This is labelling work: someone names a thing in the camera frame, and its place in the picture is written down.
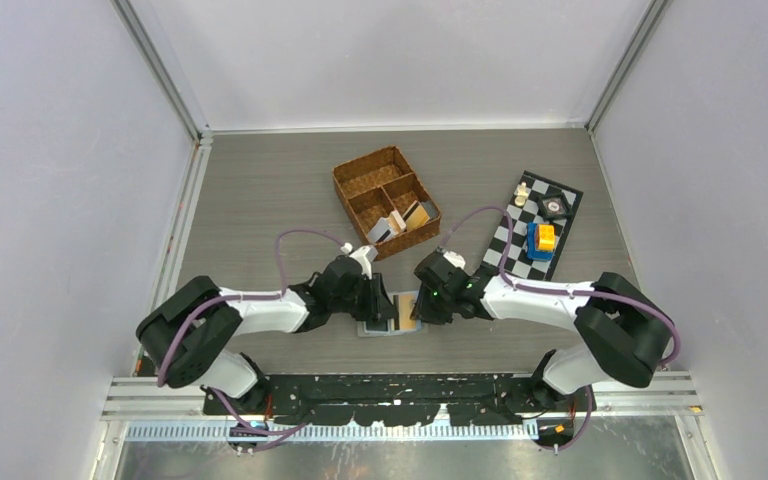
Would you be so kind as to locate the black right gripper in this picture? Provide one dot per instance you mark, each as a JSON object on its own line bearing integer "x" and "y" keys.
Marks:
{"x": 425, "y": 312}

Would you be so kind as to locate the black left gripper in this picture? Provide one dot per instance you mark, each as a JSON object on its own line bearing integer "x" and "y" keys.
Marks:
{"x": 378, "y": 306}

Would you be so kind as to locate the taupe leather card holder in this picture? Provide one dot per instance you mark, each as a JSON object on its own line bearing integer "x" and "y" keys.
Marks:
{"x": 390, "y": 315}

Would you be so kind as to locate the black credit card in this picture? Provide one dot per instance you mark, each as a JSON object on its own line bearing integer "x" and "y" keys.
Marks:
{"x": 378, "y": 326}

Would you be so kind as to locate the gold credit card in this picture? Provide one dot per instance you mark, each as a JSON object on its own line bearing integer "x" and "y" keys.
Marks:
{"x": 405, "y": 320}

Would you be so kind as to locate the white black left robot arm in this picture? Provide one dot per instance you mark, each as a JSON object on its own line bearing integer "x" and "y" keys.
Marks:
{"x": 187, "y": 336}

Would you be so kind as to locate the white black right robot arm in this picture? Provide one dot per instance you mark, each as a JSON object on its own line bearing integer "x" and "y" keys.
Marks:
{"x": 623, "y": 336}

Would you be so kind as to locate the striped grey card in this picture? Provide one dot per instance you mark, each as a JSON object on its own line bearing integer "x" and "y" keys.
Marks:
{"x": 381, "y": 231}

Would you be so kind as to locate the grey card stack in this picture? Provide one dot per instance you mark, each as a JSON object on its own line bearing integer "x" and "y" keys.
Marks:
{"x": 431, "y": 211}

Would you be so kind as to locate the woven brown compartment basket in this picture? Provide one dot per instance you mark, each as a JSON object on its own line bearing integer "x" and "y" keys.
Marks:
{"x": 372, "y": 186}

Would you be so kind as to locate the orange blue toy block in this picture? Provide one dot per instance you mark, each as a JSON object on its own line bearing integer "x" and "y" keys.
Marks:
{"x": 540, "y": 242}

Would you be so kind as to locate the cream chess piece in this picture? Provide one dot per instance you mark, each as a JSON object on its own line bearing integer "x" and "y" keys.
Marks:
{"x": 522, "y": 193}

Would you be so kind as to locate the black white checkerboard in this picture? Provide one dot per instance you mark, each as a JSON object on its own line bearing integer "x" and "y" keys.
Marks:
{"x": 535, "y": 200}

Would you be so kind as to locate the black square framed object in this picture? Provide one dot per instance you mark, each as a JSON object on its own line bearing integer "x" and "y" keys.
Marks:
{"x": 553, "y": 206}

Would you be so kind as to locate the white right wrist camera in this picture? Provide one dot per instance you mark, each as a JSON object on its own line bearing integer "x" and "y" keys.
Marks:
{"x": 455, "y": 259}

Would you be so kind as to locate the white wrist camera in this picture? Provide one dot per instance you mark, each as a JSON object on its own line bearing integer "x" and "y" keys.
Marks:
{"x": 364, "y": 255}
{"x": 455, "y": 259}

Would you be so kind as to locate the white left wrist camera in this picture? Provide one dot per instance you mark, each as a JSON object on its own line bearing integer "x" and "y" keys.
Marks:
{"x": 364, "y": 255}

